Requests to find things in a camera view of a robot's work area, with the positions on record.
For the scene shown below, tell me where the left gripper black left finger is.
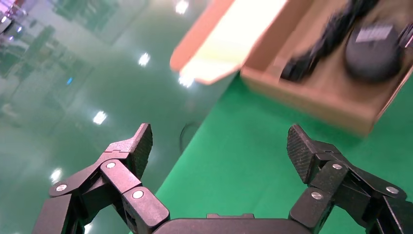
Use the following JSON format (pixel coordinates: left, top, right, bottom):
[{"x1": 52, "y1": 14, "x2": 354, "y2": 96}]
[{"x1": 31, "y1": 123, "x2": 170, "y2": 234}]

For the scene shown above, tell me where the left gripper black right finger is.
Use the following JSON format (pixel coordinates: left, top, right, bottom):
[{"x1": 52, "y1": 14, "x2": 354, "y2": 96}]
[{"x1": 286, "y1": 124, "x2": 413, "y2": 234}]

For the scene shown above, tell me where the black round power adapter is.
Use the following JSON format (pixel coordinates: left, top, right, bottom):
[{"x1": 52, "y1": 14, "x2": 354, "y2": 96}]
[{"x1": 344, "y1": 22, "x2": 404, "y2": 83}]

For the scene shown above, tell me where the black power cable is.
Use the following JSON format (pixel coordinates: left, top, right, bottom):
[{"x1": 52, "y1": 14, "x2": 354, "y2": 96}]
[{"x1": 280, "y1": 0, "x2": 380, "y2": 81}]

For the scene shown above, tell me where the flat open cardboard box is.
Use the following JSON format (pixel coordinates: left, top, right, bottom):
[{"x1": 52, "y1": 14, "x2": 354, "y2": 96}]
[{"x1": 170, "y1": 0, "x2": 413, "y2": 137}]

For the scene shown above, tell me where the green felt table mat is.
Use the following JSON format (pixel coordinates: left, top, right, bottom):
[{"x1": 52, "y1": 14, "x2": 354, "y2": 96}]
[{"x1": 129, "y1": 72, "x2": 413, "y2": 234}]

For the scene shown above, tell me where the thin black floor cable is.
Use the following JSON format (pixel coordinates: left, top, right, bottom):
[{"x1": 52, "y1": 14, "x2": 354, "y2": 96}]
[{"x1": 178, "y1": 121, "x2": 201, "y2": 153}]

